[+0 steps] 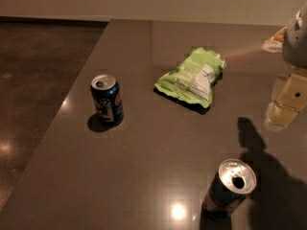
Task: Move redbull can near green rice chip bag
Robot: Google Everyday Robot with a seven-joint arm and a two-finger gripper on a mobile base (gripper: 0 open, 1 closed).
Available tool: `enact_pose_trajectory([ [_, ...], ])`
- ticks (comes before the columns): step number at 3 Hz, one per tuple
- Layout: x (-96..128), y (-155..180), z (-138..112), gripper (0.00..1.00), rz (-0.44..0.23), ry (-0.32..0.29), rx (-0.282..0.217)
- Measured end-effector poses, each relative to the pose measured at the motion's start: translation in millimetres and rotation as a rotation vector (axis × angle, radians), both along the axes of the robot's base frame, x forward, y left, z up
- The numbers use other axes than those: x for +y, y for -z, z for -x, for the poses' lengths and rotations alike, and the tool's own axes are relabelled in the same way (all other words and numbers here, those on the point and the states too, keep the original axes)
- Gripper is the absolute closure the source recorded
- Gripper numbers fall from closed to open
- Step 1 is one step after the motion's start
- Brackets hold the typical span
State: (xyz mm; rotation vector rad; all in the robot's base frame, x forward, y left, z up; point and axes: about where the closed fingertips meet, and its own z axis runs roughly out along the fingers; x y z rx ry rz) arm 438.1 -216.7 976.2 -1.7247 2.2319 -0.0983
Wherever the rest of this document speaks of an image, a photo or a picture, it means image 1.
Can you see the blue pepsi can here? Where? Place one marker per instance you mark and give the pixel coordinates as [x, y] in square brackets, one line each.
[106, 94]

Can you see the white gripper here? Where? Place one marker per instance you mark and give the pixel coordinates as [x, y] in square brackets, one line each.
[295, 43]

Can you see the green rice chip bag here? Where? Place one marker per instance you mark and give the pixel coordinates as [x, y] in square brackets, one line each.
[192, 80]

